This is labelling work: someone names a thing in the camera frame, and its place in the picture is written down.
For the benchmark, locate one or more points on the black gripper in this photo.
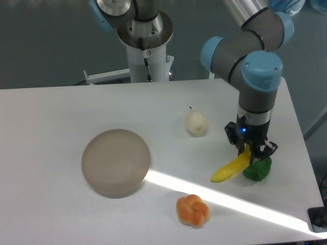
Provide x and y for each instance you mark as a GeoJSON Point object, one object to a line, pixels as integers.
{"type": "Point", "coordinates": [241, 132]}

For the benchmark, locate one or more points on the yellow banana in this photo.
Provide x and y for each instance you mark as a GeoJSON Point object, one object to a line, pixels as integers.
{"type": "Point", "coordinates": [233, 168]}

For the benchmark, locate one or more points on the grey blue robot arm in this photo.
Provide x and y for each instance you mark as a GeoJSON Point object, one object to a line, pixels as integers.
{"type": "Point", "coordinates": [248, 62]}

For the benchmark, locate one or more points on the green bell pepper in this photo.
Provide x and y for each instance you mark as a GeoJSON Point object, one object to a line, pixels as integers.
{"type": "Point", "coordinates": [259, 170]}

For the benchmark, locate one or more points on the white pear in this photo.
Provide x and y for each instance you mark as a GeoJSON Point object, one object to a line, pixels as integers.
{"type": "Point", "coordinates": [196, 122]}

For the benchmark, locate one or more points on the orange knotted bread roll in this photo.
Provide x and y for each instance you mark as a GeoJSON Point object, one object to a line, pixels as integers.
{"type": "Point", "coordinates": [192, 211]}

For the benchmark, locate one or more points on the black device at table corner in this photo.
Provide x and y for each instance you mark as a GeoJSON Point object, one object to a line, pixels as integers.
{"type": "Point", "coordinates": [317, 216]}

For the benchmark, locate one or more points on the beige round plate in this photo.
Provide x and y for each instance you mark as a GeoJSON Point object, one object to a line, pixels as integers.
{"type": "Point", "coordinates": [115, 162]}

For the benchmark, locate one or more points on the blue plastic bag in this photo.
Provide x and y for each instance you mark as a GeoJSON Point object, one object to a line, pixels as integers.
{"type": "Point", "coordinates": [289, 7]}
{"type": "Point", "coordinates": [319, 6]}

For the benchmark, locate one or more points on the white right frame bracket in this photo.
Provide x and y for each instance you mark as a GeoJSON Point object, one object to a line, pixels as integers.
{"type": "Point", "coordinates": [211, 75]}

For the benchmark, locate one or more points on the white frame bracket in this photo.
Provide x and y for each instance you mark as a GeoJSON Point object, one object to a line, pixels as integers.
{"type": "Point", "coordinates": [211, 75]}
{"type": "Point", "coordinates": [106, 76]}

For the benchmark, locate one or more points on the white left frame bracket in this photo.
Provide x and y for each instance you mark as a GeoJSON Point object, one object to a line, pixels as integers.
{"type": "Point", "coordinates": [106, 76]}

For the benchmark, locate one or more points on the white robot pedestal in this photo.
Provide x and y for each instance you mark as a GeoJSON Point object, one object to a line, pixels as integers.
{"type": "Point", "coordinates": [146, 46]}

